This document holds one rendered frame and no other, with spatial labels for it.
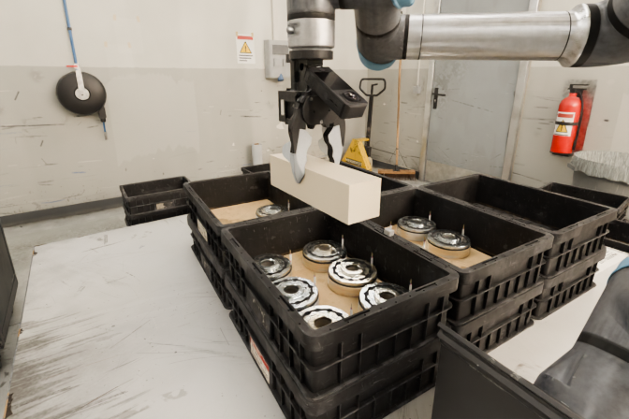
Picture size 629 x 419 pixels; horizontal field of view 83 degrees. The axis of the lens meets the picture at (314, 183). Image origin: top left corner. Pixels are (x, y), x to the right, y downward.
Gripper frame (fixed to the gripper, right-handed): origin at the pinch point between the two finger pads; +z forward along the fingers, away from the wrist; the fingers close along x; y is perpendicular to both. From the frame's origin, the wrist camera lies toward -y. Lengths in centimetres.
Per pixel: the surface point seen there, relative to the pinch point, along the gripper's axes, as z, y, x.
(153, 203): 55, 165, 2
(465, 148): 58, 171, -311
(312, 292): 22.9, 0.1, 1.4
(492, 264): 16.1, -19.3, -24.6
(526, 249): 16.0, -19.9, -35.2
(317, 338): 16.2, -17.0, 11.9
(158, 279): 39, 49, 21
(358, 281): 22.7, -2.2, -8.2
